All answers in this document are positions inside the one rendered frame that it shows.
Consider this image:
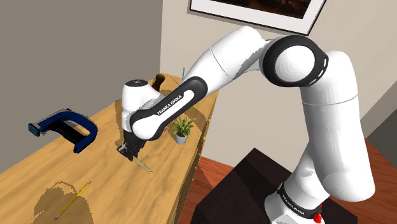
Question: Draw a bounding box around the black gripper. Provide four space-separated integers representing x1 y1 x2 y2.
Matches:
116 130 148 162

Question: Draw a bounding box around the wooden table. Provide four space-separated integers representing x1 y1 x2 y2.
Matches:
0 72 219 224

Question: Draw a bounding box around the blue c-clamp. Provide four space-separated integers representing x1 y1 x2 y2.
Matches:
27 109 99 155

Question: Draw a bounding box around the small potted green plant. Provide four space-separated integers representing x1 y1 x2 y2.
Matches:
171 115 197 146

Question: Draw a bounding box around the yellow pencil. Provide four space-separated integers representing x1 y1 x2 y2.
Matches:
53 183 91 221

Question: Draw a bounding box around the brown vase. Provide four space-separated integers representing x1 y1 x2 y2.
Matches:
153 73 167 93

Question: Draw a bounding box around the dark robot stand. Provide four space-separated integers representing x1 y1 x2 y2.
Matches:
192 147 359 224

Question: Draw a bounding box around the white framed wall picture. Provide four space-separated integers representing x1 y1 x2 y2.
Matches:
187 0 328 36

